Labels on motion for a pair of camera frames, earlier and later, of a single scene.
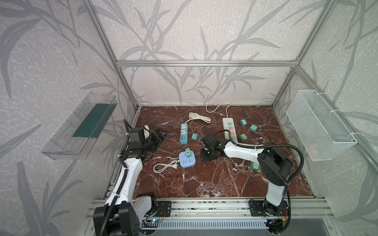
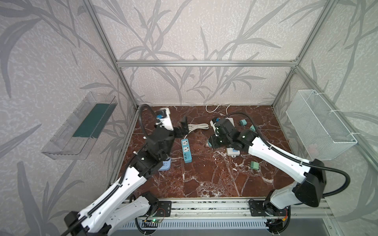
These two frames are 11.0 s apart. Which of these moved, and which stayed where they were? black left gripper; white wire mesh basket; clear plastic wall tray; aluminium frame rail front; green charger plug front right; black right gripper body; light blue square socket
Moved: light blue square socket; black right gripper body; black left gripper
Stayed: clear plastic wall tray; aluminium frame rail front; white wire mesh basket; green charger plug front right
